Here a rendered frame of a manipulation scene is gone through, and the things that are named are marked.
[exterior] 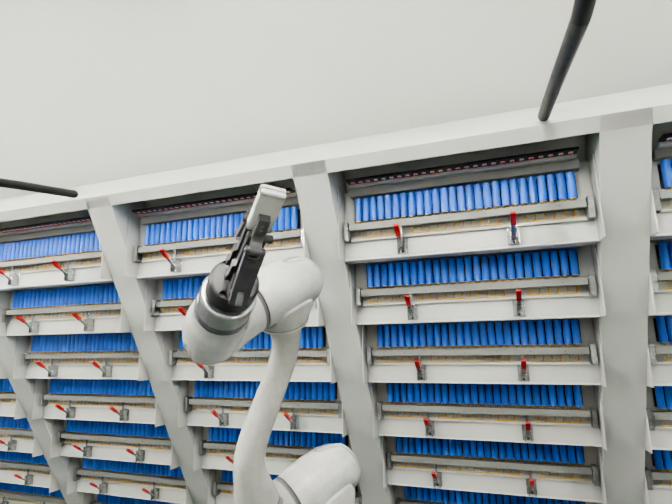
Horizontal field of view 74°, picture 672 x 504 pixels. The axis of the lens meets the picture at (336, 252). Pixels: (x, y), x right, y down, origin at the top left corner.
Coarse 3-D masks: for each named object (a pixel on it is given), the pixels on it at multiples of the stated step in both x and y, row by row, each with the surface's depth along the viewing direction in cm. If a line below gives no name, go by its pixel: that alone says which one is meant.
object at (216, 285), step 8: (224, 264) 68; (216, 272) 65; (224, 272) 66; (208, 280) 65; (216, 280) 65; (224, 280) 65; (232, 280) 61; (256, 280) 67; (208, 288) 65; (216, 288) 64; (224, 288) 64; (256, 288) 67; (208, 296) 66; (216, 296) 64; (224, 296) 65; (216, 304) 65; (224, 304) 65; (248, 304) 67; (232, 312) 66
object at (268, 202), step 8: (264, 192) 51; (272, 192) 51; (256, 200) 52; (264, 200) 52; (272, 200) 52; (280, 200) 52; (256, 208) 53; (264, 208) 53; (272, 208) 53; (280, 208) 53; (256, 216) 54; (272, 216) 54; (248, 224) 55; (272, 224) 55
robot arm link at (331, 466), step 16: (320, 448) 114; (336, 448) 113; (304, 464) 108; (320, 464) 108; (336, 464) 109; (352, 464) 111; (288, 480) 105; (304, 480) 105; (320, 480) 105; (336, 480) 107; (352, 480) 110; (304, 496) 103; (320, 496) 104; (336, 496) 106; (352, 496) 110
